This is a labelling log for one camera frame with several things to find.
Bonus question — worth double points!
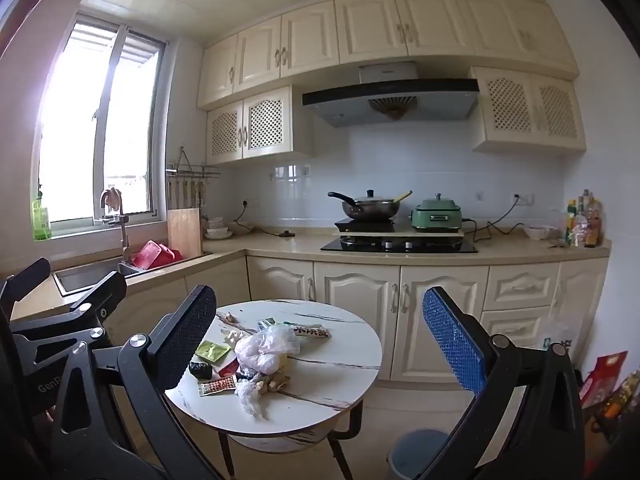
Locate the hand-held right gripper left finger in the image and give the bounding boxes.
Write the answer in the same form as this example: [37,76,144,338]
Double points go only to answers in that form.
[50,285,223,480]

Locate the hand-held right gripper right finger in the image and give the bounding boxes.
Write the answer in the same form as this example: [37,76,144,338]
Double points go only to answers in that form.
[415,286,586,480]

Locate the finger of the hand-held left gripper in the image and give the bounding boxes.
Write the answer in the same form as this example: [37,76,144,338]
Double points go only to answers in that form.
[10,271,127,366]
[0,257,52,306]

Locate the red white snack wrapper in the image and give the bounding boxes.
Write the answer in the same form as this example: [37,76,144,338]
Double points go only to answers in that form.
[198,377,236,397]

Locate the white plastic bag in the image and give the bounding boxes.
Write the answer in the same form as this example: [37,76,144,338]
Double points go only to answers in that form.
[234,324,302,376]

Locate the clear plastic bag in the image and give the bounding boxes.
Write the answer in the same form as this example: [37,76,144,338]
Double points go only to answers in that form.
[235,380,268,420]

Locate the pile of peanut shells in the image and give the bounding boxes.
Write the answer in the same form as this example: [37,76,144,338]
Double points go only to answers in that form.
[255,372,292,393]

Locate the brown white striped snack wrapper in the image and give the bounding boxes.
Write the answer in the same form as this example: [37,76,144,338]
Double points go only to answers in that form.
[291,325,332,340]

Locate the steel kitchen sink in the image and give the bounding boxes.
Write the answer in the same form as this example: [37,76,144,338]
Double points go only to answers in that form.
[52,252,213,297]

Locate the steel kitchen faucet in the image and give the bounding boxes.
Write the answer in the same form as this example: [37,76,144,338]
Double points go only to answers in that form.
[99,187,132,263]

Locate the green dish soap bottle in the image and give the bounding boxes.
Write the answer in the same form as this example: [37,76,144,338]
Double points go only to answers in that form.
[31,195,53,242]

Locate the red plastic basket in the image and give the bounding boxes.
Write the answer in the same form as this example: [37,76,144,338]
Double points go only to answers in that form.
[131,240,183,270]

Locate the wooden cutting board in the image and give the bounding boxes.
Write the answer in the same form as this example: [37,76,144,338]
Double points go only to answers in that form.
[166,207,203,258]

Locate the stack of white bowls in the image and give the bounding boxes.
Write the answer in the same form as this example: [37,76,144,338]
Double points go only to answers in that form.
[204,216,234,240]

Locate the cream kitchen base cabinets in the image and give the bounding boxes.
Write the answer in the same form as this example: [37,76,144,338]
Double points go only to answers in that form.
[10,232,613,396]

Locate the round white marble table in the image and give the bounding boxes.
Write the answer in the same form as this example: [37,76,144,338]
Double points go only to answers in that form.
[164,299,384,480]

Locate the green electric cooking pot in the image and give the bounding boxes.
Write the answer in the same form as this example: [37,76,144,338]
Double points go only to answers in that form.
[410,192,465,232]

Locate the black gas stove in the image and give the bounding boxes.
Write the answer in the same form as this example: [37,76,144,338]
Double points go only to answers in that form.
[320,235,479,254]

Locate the sliding glass window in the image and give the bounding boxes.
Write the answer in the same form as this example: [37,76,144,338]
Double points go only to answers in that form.
[32,19,168,241]

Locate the black induction cooker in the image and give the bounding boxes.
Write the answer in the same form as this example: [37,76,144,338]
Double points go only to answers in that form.
[334,217,401,233]

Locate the red food bag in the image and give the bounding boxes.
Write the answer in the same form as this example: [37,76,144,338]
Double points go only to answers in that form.
[580,351,629,408]

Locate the steel wok with lid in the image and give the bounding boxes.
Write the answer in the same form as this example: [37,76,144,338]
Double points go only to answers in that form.
[327,189,401,221]

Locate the yellow cooking oil bottle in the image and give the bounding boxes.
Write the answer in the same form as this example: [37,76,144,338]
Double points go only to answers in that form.
[597,370,640,421]

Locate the group of condiment bottles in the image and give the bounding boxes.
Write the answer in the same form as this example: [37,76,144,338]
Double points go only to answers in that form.
[565,189,603,248]

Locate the black range hood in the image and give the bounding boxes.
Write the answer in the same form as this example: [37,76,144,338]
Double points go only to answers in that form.
[301,61,480,128]

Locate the black power cable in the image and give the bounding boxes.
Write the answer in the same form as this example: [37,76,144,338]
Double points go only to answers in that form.
[232,202,298,238]
[462,195,523,243]

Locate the metal wall utensil rack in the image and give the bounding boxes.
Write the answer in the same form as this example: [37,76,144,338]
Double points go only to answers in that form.
[165,146,222,210]

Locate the cream lattice-door wall cabinet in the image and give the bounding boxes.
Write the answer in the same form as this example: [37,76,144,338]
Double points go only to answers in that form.
[205,85,316,166]
[467,66,587,155]

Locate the cream upper wall cabinets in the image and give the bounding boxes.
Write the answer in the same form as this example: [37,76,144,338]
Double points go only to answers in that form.
[196,0,581,110]

